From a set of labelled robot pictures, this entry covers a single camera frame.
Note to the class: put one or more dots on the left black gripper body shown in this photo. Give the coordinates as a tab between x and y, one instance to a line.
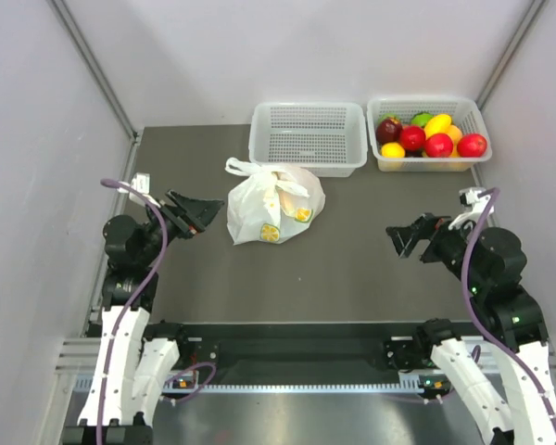
175	224

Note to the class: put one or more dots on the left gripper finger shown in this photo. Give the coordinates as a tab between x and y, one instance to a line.
179	200
201	213

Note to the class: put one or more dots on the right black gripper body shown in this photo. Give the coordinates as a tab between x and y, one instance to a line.
448	245

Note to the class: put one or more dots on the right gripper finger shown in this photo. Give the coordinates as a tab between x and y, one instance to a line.
406	243
413	230

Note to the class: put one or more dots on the white plastic bag with fruit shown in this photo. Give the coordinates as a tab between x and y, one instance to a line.
273	203

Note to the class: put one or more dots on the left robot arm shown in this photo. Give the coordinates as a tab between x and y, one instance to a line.
136	356

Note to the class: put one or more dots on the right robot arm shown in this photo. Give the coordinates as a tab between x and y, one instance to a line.
509	319

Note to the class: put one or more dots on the orange fruit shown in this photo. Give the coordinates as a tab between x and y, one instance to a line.
454	133

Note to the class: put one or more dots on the white basket holding fruit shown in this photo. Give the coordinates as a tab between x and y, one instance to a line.
464	113

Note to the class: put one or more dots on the yellow lemon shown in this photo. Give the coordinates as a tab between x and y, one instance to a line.
393	150

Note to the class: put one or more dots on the red apple front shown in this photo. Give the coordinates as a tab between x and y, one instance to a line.
438	145

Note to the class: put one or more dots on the red apple middle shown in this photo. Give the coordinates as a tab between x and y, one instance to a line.
412	138

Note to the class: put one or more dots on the red apple right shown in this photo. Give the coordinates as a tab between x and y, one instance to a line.
472	145

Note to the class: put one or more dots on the dark red apple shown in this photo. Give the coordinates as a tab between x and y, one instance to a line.
388	131

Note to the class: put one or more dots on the yellow mango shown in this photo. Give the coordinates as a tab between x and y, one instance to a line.
438	125

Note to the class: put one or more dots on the green lime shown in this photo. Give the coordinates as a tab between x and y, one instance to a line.
421	119

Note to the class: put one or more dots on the empty white plastic basket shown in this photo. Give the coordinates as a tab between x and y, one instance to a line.
326	138

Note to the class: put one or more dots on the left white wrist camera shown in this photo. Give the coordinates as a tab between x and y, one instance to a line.
141	183

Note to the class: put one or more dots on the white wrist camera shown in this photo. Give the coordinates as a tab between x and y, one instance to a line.
473	201
141	183

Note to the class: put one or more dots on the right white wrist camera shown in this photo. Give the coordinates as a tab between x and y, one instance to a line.
473	201

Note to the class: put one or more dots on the grey slotted cable duct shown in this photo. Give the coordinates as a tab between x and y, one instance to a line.
406	384

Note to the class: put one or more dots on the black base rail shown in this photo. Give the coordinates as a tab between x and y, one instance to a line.
298	354

